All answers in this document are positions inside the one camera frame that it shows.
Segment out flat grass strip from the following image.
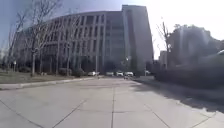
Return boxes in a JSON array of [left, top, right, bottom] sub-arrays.
[[0, 70, 88, 85]]

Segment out large grey curved building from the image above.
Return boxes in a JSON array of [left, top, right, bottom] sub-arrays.
[[13, 4, 155, 76]]

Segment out row of parked cars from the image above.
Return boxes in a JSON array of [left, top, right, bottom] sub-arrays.
[[86, 69, 152, 80]]

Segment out low concrete kerb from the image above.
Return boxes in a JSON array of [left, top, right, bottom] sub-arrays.
[[0, 76, 102, 91]]

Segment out low bushes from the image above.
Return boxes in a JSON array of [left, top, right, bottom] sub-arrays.
[[57, 67, 86, 78]]

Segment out bare tree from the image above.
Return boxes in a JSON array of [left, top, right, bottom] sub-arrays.
[[156, 19, 172, 70]]

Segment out clump of dark leafy trees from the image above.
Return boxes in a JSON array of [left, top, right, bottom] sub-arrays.
[[166, 23, 222, 68]]

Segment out dark hedge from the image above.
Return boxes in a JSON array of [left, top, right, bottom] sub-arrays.
[[153, 60, 224, 90]]

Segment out row of bare trees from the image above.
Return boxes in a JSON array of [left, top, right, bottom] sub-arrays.
[[4, 0, 85, 77]]

